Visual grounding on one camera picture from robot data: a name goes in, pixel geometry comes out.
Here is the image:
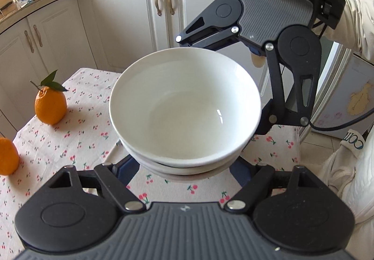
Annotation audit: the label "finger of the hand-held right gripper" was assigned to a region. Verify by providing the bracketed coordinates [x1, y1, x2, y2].
[176, 3, 241, 51]
[254, 43, 317, 135]

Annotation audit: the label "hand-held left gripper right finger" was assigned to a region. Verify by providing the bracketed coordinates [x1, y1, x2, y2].
[220, 158, 328, 215]

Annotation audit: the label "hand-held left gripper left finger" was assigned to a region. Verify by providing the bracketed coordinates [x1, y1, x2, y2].
[44, 156, 147, 214]

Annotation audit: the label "person's right forearm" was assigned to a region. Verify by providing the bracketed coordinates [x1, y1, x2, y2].
[321, 0, 374, 59]

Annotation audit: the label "person's right hand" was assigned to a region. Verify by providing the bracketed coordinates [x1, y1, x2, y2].
[251, 54, 266, 68]

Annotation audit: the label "cherry-print tablecloth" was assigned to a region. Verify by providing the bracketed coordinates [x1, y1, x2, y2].
[0, 67, 301, 260]

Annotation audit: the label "orange with leaf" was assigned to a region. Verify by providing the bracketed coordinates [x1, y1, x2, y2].
[30, 70, 68, 125]

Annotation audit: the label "person's white jacket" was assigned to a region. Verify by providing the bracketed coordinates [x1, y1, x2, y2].
[317, 132, 374, 260]

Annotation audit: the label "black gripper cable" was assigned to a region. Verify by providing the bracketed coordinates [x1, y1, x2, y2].
[308, 110, 374, 132]

